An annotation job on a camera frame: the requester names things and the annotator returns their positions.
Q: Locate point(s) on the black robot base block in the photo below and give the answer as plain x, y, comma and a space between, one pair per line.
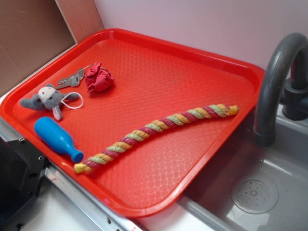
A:
16, 175

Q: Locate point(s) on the red plastic tray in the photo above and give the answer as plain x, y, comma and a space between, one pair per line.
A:
153, 79

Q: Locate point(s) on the crumpled red cloth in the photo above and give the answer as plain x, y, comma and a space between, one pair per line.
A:
98, 79

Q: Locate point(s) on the blue plastic bottle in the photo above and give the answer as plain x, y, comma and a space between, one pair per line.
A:
57, 138

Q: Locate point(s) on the grey plush mouse toy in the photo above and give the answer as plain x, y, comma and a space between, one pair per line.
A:
49, 98

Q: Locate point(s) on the grey plastic sink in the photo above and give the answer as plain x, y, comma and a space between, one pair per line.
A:
246, 187

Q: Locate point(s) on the grey curved faucet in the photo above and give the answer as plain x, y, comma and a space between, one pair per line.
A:
285, 82

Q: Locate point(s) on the brown cardboard panel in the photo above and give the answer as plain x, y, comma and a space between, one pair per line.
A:
33, 32

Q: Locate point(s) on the silver keys on ring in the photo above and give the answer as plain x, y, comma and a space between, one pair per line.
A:
73, 80

